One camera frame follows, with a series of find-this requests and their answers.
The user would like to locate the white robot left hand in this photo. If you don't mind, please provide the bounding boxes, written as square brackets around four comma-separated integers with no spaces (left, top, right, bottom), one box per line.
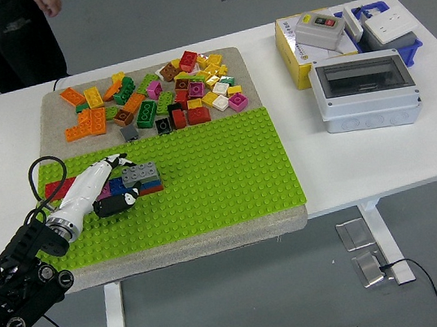
[43,150,145,234]

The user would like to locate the green studded baseplate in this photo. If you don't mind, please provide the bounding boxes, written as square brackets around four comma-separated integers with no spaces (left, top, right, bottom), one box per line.
[20,102,312,277]

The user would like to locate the dark grey toy brick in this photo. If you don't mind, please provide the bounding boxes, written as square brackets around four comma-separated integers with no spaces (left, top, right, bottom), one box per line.
[120,124,141,144]

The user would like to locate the grey push-button switch box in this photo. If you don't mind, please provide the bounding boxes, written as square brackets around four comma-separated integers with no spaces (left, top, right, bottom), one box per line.
[293,7,349,56]

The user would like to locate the dark green toy brick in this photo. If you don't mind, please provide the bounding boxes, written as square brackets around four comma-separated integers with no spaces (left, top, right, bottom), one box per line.
[110,75,139,107]

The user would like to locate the white switch panel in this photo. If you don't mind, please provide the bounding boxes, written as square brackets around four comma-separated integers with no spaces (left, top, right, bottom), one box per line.
[341,4,366,46]

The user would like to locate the orange long toy brick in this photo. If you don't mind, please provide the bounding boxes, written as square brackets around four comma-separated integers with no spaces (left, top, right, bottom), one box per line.
[87,106,111,137]
[63,122,94,144]
[59,84,88,110]

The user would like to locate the black floor cable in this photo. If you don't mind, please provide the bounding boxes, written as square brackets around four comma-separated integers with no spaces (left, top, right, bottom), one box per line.
[378,253,437,327]

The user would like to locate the yellow long toy brick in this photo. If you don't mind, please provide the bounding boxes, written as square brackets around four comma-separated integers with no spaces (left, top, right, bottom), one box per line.
[82,85,107,111]

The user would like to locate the blue long brick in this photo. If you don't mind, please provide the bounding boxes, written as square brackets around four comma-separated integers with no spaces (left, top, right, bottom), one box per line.
[138,178,164,191]

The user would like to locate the brown toy brick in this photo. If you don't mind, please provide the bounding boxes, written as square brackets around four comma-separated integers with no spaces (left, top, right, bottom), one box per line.
[157,61,181,83]
[111,107,136,129]
[172,76,192,95]

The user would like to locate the person's left hand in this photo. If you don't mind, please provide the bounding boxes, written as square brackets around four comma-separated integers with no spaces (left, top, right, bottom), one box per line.
[32,0,65,20]

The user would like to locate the metal floor plate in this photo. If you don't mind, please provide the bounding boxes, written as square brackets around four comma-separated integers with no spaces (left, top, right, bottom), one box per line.
[350,247,391,291]
[334,216,377,254]

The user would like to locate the white distribution box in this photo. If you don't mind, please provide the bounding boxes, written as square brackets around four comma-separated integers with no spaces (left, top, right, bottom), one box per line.
[305,46,426,138]

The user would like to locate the blue plastic bin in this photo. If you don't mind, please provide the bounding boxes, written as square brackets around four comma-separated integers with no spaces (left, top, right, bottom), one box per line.
[333,0,427,77]

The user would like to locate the grey plastic box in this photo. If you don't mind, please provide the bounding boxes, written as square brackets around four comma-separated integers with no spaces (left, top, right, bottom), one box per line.
[356,5,420,59]

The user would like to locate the grey-brown mat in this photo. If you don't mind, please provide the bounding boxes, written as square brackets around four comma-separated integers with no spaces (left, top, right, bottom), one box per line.
[26,40,316,296]

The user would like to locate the white wall socket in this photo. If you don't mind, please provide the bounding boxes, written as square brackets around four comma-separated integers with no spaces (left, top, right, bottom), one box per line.
[362,6,421,47]

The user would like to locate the yellow cardboard box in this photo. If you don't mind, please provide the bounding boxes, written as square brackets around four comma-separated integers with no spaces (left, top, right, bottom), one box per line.
[271,3,363,93]

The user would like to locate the dark green long brick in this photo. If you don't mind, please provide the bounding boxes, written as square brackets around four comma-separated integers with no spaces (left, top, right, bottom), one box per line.
[133,98,161,130]

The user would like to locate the dark blue small brick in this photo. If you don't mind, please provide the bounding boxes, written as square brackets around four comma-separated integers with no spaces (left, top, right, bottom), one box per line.
[107,177,128,197]

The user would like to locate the purple toy brick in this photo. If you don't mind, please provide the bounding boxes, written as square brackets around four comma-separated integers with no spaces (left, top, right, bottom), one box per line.
[185,79,208,100]

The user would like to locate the red long toy brick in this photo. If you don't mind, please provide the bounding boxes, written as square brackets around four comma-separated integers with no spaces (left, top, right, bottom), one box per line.
[43,177,80,202]

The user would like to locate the orange-red toy brick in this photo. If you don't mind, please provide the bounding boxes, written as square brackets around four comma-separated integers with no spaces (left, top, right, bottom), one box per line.
[138,183,165,198]

